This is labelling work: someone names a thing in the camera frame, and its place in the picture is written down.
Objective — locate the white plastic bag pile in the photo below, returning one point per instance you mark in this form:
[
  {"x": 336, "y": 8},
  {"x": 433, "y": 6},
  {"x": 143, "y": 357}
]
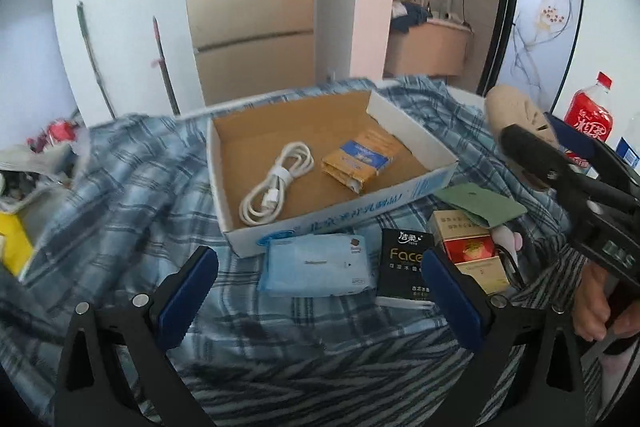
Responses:
[{"x": 35, "y": 177}]

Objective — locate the red soda bottle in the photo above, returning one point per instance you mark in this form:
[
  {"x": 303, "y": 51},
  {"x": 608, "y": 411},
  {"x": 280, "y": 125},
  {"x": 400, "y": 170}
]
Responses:
[{"x": 590, "y": 122}]

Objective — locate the yellow blue tissue pack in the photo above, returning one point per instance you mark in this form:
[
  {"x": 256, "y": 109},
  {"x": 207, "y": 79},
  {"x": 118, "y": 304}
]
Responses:
[{"x": 360, "y": 159}]

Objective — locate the black framed glass door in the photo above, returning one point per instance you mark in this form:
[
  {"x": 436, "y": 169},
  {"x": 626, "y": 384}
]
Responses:
[{"x": 542, "y": 7}]

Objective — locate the gold refrigerator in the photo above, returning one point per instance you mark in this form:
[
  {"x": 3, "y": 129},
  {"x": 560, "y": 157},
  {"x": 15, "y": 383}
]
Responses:
[{"x": 250, "y": 7}]

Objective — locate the red gold cigarette box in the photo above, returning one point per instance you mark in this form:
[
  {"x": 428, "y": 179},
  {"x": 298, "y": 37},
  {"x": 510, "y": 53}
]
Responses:
[{"x": 470, "y": 252}]

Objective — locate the beige bathroom vanity cabinet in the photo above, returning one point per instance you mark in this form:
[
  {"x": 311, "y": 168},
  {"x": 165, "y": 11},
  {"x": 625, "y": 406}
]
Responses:
[{"x": 430, "y": 52}]

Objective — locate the person's right hand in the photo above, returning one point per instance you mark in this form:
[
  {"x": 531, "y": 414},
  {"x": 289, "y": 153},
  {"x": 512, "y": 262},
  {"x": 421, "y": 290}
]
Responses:
[{"x": 590, "y": 307}]

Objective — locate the beige soft pad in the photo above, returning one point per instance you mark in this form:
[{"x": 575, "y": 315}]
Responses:
[{"x": 515, "y": 109}]

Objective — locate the white cardboard box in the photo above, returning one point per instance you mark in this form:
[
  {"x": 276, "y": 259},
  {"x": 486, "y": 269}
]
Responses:
[{"x": 240, "y": 142}]

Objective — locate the dark blue clothing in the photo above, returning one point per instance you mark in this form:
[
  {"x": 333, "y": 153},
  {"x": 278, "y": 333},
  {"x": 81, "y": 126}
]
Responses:
[{"x": 410, "y": 17}]

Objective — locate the yellow box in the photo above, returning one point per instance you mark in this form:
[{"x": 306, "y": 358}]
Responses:
[{"x": 15, "y": 247}]

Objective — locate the black tissue pack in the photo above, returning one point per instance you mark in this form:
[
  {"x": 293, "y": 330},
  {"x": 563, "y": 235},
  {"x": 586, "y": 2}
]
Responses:
[{"x": 400, "y": 262}]

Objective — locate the blue label plastic bottle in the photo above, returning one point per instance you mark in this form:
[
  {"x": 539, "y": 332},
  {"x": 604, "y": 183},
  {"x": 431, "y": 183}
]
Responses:
[{"x": 629, "y": 147}]

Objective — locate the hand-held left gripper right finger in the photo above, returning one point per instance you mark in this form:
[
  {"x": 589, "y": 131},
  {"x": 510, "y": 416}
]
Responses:
[{"x": 450, "y": 302}]

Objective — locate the green fabric pouch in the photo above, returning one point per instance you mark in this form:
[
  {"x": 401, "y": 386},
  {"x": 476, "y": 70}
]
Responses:
[{"x": 480, "y": 202}]

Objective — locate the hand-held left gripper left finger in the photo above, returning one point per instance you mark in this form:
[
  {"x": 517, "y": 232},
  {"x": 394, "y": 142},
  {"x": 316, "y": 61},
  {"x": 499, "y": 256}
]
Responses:
[{"x": 187, "y": 294}]

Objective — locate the blue plaid cloth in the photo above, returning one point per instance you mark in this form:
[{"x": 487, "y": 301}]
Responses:
[{"x": 140, "y": 207}]

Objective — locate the blue wet wipes pack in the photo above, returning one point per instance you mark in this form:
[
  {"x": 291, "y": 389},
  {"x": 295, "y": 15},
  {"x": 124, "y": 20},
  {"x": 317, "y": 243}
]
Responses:
[{"x": 315, "y": 264}]

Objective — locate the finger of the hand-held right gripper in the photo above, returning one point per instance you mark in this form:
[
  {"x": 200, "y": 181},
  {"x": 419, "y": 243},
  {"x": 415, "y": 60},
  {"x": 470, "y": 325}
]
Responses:
[
  {"x": 525, "y": 144},
  {"x": 572, "y": 134}
]

